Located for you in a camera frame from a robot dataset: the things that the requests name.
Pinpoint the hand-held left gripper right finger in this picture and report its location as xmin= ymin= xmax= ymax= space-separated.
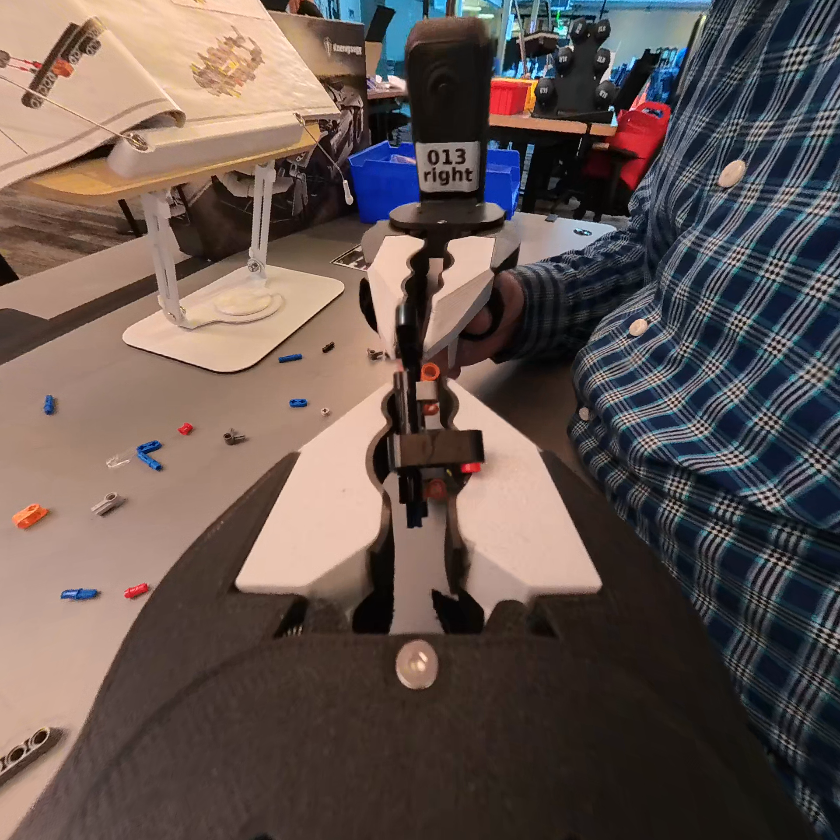
xmin=436 ymin=381 xmax=603 ymax=618

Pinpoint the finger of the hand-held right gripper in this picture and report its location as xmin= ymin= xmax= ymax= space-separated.
xmin=416 ymin=235 xmax=497 ymax=361
xmin=364 ymin=235 xmax=427 ymax=361

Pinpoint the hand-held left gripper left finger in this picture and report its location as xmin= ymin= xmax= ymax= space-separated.
xmin=235 ymin=384 xmax=398 ymax=618

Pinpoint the black lego chassis assembly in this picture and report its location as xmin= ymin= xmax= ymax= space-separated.
xmin=387 ymin=302 xmax=487 ymax=529

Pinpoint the lego instruction booklet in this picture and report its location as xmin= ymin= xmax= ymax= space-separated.
xmin=0 ymin=0 xmax=342 ymax=191

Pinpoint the long grey lego beam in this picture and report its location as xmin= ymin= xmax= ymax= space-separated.
xmin=0 ymin=726 xmax=67 ymax=788

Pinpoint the person's right hand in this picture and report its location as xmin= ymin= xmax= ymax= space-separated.
xmin=448 ymin=269 xmax=528 ymax=379

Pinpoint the red storage bin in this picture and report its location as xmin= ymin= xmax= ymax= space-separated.
xmin=489 ymin=77 xmax=537 ymax=115

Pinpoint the page holder clip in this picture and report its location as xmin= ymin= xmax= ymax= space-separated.
xmin=295 ymin=112 xmax=355 ymax=206
xmin=0 ymin=69 xmax=151 ymax=152

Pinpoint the blue storage bin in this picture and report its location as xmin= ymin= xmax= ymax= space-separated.
xmin=348 ymin=141 xmax=521 ymax=225

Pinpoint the rack of black dumbbells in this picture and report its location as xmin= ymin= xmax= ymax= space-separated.
xmin=532 ymin=16 xmax=619 ymax=120

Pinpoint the white book stand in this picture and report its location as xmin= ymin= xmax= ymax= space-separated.
xmin=29 ymin=108 xmax=347 ymax=374

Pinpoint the red office chair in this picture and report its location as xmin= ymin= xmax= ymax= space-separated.
xmin=583 ymin=101 xmax=672 ymax=193

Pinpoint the person's plaid shirt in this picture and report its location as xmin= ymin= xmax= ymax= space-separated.
xmin=570 ymin=0 xmax=840 ymax=840

